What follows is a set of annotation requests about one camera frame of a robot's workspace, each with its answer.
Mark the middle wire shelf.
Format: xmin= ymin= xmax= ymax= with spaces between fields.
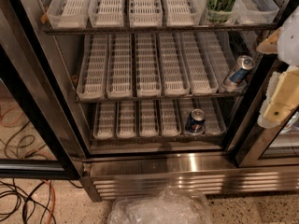
xmin=75 ymin=92 xmax=245 ymax=104

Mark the clear plastic bag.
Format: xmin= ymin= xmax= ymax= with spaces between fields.
xmin=107 ymin=186 xmax=213 ymax=224

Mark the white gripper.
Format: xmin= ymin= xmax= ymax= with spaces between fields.
xmin=256 ymin=6 xmax=299 ymax=129

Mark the bottom wire shelf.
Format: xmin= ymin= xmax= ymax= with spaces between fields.
xmin=90 ymin=134 xmax=224 ymax=143

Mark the green drink can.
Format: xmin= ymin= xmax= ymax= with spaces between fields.
xmin=206 ymin=0 xmax=235 ymax=23

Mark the right glass fridge door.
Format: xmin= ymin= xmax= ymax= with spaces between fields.
xmin=235 ymin=61 xmax=299 ymax=167

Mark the wire shelf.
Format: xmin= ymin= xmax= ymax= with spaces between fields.
xmin=43 ymin=23 xmax=278 ymax=35
xmin=75 ymin=92 xmax=245 ymax=104
xmin=90 ymin=134 xmax=224 ymax=143

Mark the top wire shelf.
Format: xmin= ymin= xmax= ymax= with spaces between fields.
xmin=43 ymin=23 xmax=278 ymax=35

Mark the blue silver can middle shelf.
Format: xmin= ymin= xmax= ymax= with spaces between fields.
xmin=223 ymin=55 xmax=254 ymax=87

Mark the blue can bottom shelf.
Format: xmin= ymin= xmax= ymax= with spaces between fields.
xmin=185 ymin=109 xmax=206 ymax=134

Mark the open glass fridge door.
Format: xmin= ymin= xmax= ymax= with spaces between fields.
xmin=0 ymin=0 xmax=90 ymax=179

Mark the black cable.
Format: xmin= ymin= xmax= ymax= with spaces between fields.
xmin=0 ymin=178 xmax=57 ymax=224

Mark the stainless steel fridge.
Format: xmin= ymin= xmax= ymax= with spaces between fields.
xmin=12 ymin=0 xmax=299 ymax=203

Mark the orange cable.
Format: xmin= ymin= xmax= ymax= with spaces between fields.
xmin=40 ymin=179 xmax=57 ymax=224

